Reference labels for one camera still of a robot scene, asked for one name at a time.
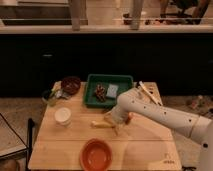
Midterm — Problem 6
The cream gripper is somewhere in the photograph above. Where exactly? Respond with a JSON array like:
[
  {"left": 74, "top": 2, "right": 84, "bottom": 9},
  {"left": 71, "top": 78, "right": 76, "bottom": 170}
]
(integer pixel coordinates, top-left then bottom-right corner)
[{"left": 104, "top": 112, "right": 119, "bottom": 135}]

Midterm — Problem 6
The yellow banana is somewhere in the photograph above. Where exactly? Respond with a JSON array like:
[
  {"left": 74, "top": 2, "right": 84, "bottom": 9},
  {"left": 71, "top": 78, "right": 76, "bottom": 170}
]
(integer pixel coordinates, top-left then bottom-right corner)
[{"left": 91, "top": 121, "right": 115, "bottom": 128}]

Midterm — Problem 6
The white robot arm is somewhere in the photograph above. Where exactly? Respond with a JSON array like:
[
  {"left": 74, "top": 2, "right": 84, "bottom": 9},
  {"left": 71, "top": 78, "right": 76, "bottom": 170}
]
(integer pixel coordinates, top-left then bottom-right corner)
[{"left": 108, "top": 88, "right": 213, "bottom": 171}]

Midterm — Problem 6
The orange red bowl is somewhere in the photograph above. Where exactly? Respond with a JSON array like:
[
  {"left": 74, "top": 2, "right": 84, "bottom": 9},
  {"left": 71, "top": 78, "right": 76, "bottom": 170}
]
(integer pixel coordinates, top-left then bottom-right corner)
[{"left": 79, "top": 139, "right": 112, "bottom": 171}]

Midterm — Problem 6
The dark red bowl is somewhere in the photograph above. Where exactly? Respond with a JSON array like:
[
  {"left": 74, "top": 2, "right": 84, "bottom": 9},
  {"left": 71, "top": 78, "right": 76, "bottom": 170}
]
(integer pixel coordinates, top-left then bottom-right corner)
[{"left": 61, "top": 76, "right": 81, "bottom": 95}]

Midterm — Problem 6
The blue sponge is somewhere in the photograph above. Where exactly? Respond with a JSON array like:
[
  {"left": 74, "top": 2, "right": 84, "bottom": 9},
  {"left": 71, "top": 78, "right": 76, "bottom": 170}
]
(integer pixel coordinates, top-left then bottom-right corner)
[{"left": 106, "top": 84, "right": 119, "bottom": 98}]

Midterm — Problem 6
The brown pine cone object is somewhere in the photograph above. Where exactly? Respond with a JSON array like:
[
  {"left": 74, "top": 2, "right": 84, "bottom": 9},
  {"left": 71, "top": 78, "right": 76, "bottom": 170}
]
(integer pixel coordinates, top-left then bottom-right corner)
[{"left": 94, "top": 84, "right": 106, "bottom": 102}]

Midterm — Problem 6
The wooden folding table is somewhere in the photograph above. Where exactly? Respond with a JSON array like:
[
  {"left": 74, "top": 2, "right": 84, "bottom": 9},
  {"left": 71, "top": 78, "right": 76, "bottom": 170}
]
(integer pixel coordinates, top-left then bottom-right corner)
[{"left": 28, "top": 91, "right": 181, "bottom": 171}]

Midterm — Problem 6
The white cup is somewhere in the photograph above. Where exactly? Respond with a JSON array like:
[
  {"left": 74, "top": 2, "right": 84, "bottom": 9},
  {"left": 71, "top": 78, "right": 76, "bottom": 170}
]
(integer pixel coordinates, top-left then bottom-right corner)
[{"left": 54, "top": 107, "right": 71, "bottom": 126}]

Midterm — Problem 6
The black chair frame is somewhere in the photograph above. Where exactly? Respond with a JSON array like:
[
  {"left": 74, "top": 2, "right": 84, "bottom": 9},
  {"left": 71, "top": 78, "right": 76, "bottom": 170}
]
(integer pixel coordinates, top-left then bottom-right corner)
[{"left": 0, "top": 113, "right": 35, "bottom": 171}]

